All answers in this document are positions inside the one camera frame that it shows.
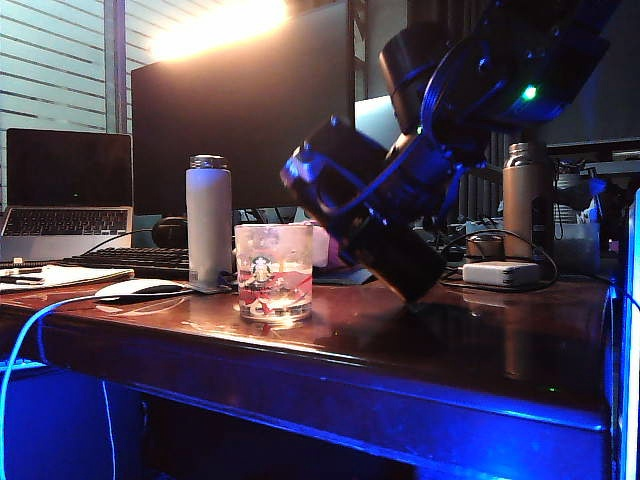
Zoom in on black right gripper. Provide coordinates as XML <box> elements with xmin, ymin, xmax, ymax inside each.
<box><xmin>319</xmin><ymin>132</ymin><xmax>481</xmax><ymax>231</ymax></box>

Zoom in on black thermos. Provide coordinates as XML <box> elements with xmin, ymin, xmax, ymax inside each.
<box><xmin>279</xmin><ymin>115</ymin><xmax>447</xmax><ymax>305</ymax></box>

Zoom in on printed glass cup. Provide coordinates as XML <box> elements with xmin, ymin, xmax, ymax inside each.
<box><xmin>233</xmin><ymin>222</ymin><xmax>315</xmax><ymax>325</ymax></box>

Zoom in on brown thermos lid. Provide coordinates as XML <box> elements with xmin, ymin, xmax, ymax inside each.
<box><xmin>466</xmin><ymin>234</ymin><xmax>504</xmax><ymax>259</ymax></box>

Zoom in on white thermos bottle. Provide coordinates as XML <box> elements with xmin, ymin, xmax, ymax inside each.
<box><xmin>185</xmin><ymin>154</ymin><xmax>234</xmax><ymax>292</ymax></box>

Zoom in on brown metal thermos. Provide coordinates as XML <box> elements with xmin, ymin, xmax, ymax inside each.
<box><xmin>501</xmin><ymin>141</ymin><xmax>555</xmax><ymax>261</ymax></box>

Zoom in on pink purple plush toy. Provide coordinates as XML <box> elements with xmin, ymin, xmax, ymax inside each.
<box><xmin>312</xmin><ymin>232</ymin><xmax>351</xmax><ymax>269</ymax></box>

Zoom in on dark flat mat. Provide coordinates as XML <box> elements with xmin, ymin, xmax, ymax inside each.
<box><xmin>312</xmin><ymin>264</ymin><xmax>376</xmax><ymax>286</ymax></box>

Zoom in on large black monitor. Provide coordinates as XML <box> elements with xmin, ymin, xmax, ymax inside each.
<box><xmin>130</xmin><ymin>0</ymin><xmax>357</xmax><ymax>226</ymax></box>

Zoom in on dark square coaster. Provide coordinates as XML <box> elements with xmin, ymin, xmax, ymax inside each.
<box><xmin>188</xmin><ymin>279</ymin><xmax>236</xmax><ymax>295</ymax></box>

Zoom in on white power adapter brick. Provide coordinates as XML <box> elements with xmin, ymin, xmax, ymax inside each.
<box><xmin>461</xmin><ymin>260</ymin><xmax>544</xmax><ymax>288</ymax></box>

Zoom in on black round speaker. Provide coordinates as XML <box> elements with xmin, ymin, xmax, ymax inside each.
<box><xmin>151</xmin><ymin>216</ymin><xmax>190</xmax><ymax>250</ymax></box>

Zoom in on black keyboard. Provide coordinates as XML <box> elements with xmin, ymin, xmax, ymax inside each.
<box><xmin>55</xmin><ymin>246</ymin><xmax>191</xmax><ymax>281</ymax></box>

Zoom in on white computer mouse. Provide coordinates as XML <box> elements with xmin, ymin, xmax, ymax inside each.
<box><xmin>93</xmin><ymin>278</ymin><xmax>190</xmax><ymax>304</ymax></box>

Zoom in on translucent plastic container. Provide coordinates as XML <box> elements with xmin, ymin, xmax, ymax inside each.
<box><xmin>552</xmin><ymin>222</ymin><xmax>601</xmax><ymax>275</ymax></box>

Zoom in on white paper notebook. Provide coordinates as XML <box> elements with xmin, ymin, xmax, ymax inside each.
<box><xmin>0</xmin><ymin>264</ymin><xmax>136</xmax><ymax>293</ymax></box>

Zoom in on silver open laptop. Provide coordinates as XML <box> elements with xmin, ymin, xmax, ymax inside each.
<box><xmin>0</xmin><ymin>128</ymin><xmax>135</xmax><ymax>264</ymax></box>

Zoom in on white window blinds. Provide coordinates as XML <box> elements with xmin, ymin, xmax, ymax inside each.
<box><xmin>0</xmin><ymin>0</ymin><xmax>151</xmax><ymax>211</ymax></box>

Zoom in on black pen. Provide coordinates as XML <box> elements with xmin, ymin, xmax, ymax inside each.
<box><xmin>0</xmin><ymin>272</ymin><xmax>47</xmax><ymax>286</ymax></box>

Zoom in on black looped power cable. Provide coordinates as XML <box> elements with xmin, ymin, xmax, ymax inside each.
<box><xmin>437</xmin><ymin>228</ymin><xmax>560</xmax><ymax>294</ymax></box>

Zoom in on thin white cable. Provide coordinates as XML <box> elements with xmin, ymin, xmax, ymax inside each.
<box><xmin>101</xmin><ymin>379</ymin><xmax>117</xmax><ymax>480</ymax></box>

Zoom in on light blue cable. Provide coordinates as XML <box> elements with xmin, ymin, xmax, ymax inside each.
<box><xmin>0</xmin><ymin>293</ymin><xmax>119</xmax><ymax>480</ymax></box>

